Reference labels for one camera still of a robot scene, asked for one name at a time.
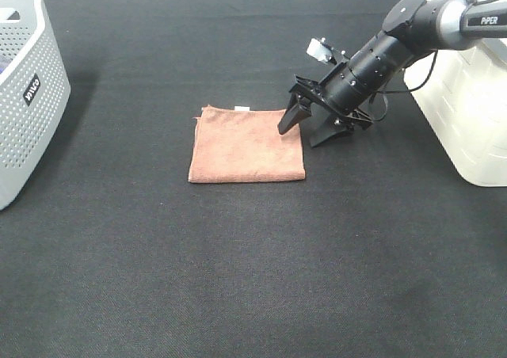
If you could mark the white plastic storage bin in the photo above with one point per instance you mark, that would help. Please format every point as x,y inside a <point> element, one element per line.
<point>462,94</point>

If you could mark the brown towel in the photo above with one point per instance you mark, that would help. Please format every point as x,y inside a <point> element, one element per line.
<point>233,146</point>

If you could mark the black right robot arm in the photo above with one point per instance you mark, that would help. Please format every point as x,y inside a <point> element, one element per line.
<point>412,30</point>

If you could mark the grey perforated laundry basket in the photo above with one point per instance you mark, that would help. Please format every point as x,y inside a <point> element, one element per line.
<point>34,91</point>

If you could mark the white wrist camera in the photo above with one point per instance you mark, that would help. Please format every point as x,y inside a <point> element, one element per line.
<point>321,51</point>

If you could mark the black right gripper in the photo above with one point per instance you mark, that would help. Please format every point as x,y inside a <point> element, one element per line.
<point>340,97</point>

